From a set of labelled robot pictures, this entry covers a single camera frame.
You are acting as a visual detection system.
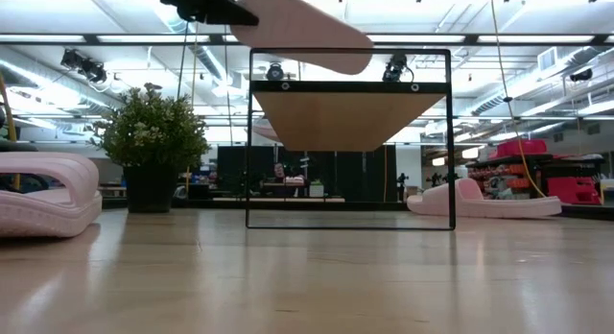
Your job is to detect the yellow hanging cable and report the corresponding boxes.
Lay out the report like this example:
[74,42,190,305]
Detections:
[488,0,548,199]

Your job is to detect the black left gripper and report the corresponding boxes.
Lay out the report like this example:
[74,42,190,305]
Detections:
[133,0,260,27]

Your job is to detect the red storage bin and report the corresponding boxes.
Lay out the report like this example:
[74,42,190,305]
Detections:
[546,176,602,205]
[495,138,549,158]

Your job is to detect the black plant pot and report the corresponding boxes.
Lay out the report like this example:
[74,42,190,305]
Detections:
[122,164,178,214]

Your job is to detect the silver air duct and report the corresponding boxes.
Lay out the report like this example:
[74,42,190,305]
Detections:
[472,45,614,117]

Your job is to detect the black storage rack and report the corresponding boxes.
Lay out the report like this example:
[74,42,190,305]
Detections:
[465,154,606,205]

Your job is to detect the white ceiling vent box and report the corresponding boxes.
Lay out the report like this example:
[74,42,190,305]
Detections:
[536,46,558,72]

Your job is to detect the yellow strap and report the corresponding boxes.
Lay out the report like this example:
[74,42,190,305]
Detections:
[0,74,21,190]

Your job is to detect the black partition panels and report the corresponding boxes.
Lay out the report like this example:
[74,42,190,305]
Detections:
[217,144,398,203]

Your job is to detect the black track spotlights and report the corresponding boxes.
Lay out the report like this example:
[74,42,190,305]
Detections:
[59,48,109,84]

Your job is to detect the black tripod camera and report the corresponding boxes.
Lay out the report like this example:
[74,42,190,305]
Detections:
[396,172,410,203]

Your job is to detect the black frame wooden shelf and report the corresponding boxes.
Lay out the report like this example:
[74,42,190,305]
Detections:
[245,47,457,231]

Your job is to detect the black ceiling device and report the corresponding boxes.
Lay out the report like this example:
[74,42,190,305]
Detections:
[569,67,594,84]

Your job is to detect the black ceiling camera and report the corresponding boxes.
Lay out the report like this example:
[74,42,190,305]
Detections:
[382,51,414,83]

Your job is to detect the green artificial plant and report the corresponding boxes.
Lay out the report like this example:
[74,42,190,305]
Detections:
[88,82,212,170]

